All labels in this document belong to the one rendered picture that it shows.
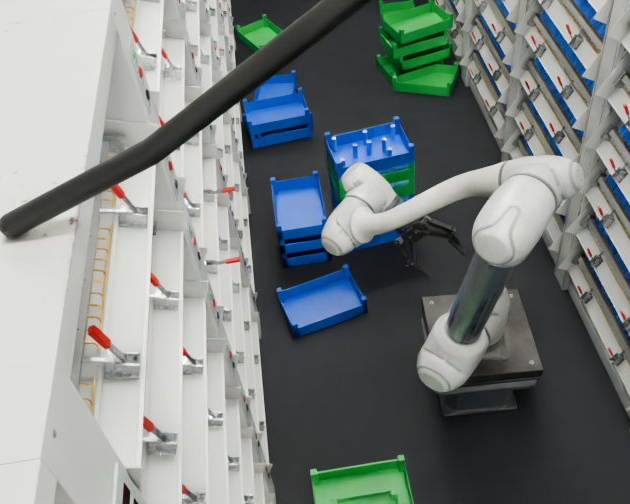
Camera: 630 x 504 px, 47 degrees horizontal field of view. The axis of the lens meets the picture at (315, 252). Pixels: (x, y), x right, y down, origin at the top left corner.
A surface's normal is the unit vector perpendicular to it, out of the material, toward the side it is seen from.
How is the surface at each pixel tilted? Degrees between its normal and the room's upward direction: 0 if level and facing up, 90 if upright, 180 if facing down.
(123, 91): 90
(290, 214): 0
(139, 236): 18
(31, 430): 0
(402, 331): 0
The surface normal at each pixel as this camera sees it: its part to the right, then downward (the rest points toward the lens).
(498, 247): -0.57, 0.56
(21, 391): -0.10, -0.68
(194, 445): 0.21, -0.70
